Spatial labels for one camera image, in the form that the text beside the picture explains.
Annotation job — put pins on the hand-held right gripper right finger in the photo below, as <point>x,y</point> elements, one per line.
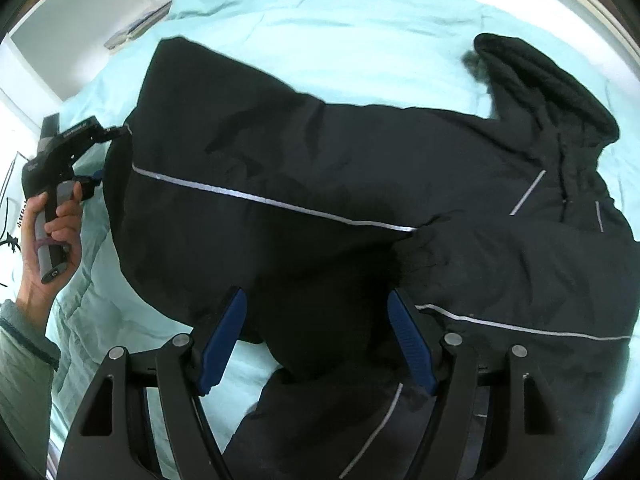
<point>410,342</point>

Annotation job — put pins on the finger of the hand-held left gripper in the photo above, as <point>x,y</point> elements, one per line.
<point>90,184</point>
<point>117,132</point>

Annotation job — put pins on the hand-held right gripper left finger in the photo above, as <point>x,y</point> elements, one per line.
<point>225,342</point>

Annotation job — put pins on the black jacket with reflective stripes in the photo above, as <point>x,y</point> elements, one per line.
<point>300,160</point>

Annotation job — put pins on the person's left forearm green sleeve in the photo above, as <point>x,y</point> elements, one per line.
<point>22,370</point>

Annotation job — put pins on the person's left hand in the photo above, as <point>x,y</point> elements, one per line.
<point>32,255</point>

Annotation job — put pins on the row of books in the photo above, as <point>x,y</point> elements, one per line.
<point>140,25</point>

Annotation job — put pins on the white shelf unit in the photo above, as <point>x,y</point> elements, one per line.
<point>65,35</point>

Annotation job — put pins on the light blue bed blanket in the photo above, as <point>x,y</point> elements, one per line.
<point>325,35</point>

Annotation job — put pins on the brown wooden frame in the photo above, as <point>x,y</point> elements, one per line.
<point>595,5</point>

